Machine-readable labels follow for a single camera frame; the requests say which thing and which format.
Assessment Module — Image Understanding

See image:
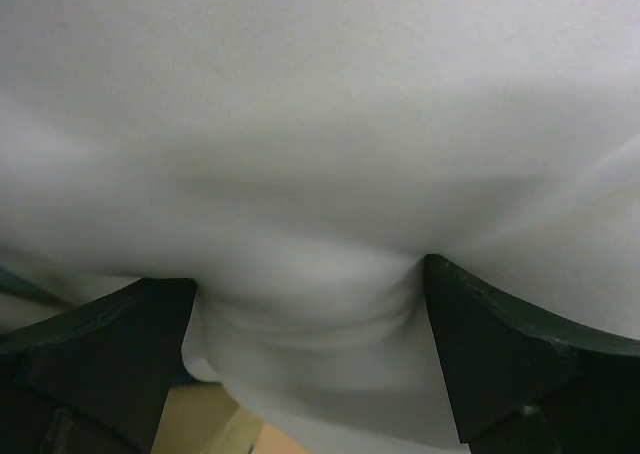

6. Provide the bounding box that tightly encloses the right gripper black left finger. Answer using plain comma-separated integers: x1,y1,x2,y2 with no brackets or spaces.
0,276,197,454

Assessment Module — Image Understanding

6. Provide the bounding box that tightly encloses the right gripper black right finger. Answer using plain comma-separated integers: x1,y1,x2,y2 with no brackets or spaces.
423,255,639,454

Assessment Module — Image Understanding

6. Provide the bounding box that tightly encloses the blue tan white patchwork pillow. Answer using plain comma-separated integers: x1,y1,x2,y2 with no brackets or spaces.
0,263,266,454

